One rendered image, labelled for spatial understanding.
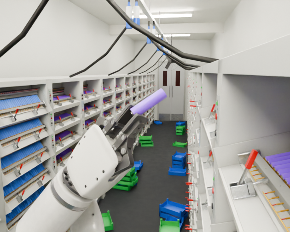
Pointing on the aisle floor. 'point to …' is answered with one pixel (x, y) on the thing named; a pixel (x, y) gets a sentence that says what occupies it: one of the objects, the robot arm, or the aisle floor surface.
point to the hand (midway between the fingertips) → (131, 119)
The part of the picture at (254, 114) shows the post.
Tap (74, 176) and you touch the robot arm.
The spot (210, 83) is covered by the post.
